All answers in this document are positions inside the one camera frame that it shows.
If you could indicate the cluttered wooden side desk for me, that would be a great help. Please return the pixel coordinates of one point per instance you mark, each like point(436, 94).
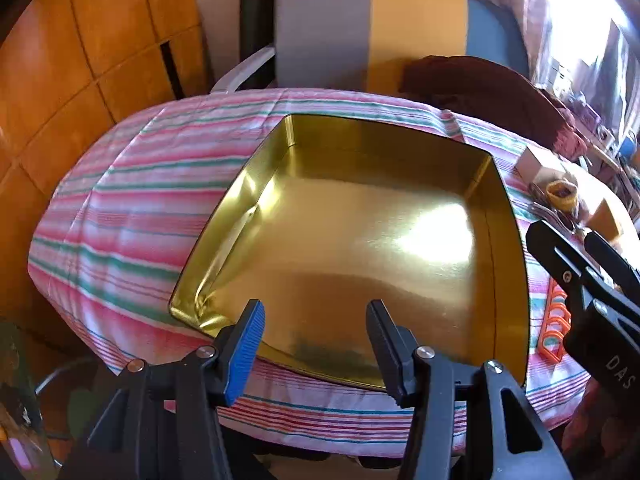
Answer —
point(600, 135)

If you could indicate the yellow sponge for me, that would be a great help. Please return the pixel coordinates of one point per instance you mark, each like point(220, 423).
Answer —
point(607, 220)

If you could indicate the dark red quilted jacket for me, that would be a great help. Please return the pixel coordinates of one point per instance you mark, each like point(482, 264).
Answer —
point(475, 85)

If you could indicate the grey yellow blue chair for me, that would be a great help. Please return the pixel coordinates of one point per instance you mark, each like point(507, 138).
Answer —
point(325, 30)

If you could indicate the person's pink clothing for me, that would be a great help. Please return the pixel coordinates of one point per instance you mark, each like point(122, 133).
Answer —
point(600, 430)

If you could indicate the gold tin box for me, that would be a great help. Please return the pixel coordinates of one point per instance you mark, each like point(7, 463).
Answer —
point(350, 210)

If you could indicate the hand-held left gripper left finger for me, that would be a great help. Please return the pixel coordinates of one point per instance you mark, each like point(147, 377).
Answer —
point(245, 355)

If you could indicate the beige cardboard box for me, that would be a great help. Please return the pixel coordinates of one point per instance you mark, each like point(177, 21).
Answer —
point(537, 165)

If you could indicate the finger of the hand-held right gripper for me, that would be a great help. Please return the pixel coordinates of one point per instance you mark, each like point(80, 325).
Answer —
point(617, 267)
point(555, 255)

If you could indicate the wooden cabinet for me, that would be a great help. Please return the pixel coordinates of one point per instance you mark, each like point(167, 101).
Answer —
point(75, 60)

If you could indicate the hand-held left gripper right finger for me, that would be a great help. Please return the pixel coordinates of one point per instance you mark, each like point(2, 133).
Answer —
point(392, 355)

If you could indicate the striped tablecloth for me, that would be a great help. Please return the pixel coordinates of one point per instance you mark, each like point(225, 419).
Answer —
point(125, 200)

